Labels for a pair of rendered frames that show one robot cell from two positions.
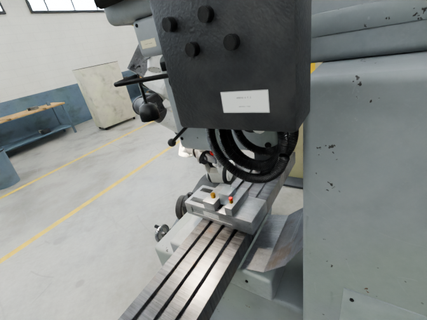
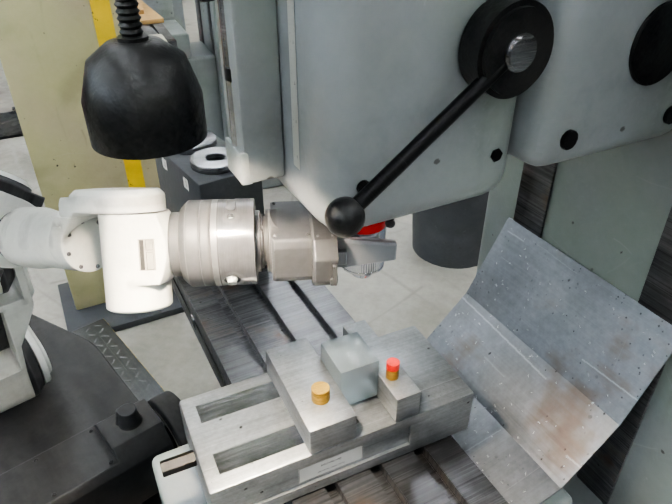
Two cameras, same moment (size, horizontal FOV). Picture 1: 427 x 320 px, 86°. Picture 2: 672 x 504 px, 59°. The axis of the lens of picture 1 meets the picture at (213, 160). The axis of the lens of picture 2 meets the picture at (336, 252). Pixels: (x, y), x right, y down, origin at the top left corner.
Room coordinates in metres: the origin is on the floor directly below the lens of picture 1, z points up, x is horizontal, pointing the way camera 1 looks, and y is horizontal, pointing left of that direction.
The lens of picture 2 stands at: (0.60, 0.47, 1.57)
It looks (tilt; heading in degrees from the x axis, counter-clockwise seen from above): 33 degrees down; 296
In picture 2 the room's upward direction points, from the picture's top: straight up
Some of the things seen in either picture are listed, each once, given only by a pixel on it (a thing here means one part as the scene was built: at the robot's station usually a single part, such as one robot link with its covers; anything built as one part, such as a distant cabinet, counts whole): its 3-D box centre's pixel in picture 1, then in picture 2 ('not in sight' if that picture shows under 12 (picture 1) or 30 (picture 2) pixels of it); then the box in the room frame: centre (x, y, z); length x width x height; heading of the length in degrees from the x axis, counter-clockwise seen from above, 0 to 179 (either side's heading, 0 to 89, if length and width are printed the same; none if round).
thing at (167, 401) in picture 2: not in sight; (177, 435); (1.30, -0.17, 0.50); 0.20 x 0.05 x 0.20; 157
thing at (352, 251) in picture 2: (210, 159); (365, 253); (0.79, 0.01, 1.24); 0.06 x 0.02 x 0.03; 31
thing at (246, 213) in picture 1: (223, 203); (327, 404); (0.84, -0.01, 0.98); 0.35 x 0.15 x 0.11; 51
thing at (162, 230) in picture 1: (166, 234); not in sight; (1.11, 0.38, 0.63); 0.16 x 0.12 x 0.12; 53
